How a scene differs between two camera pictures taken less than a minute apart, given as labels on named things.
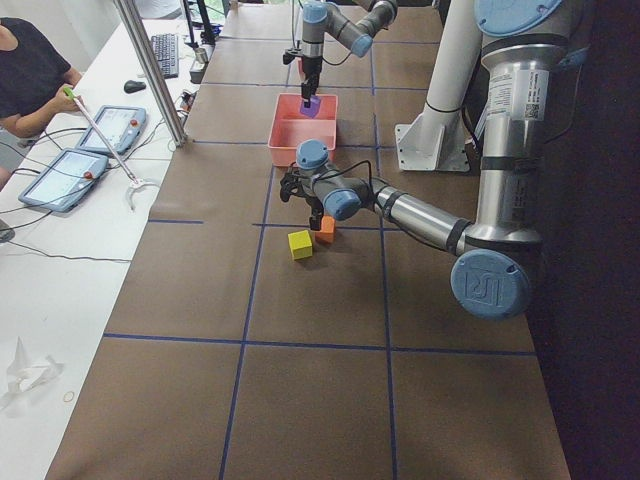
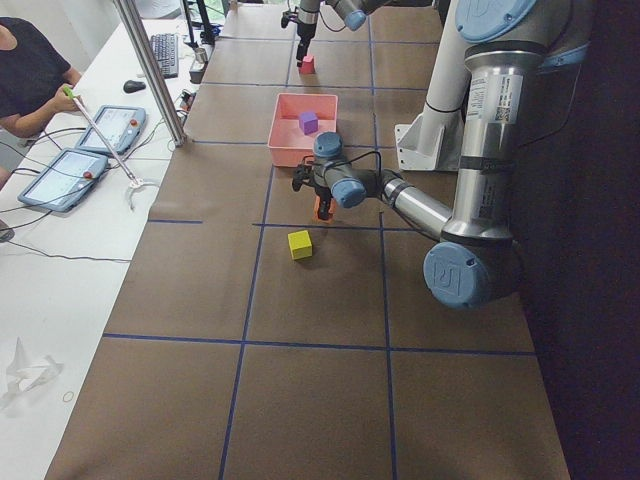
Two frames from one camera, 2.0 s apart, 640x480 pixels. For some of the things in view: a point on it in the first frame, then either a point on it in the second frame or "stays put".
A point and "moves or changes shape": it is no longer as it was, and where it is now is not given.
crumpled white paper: x=22 y=374 stays put
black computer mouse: x=132 y=86 stays put
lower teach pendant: x=66 y=181 stays put
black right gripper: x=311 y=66 to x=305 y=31
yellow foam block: x=300 y=244 stays put
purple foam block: x=314 y=106 to x=308 y=122
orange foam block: x=327 y=232 moves or changes shape
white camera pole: x=456 y=56 stays put
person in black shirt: x=35 y=80 stays put
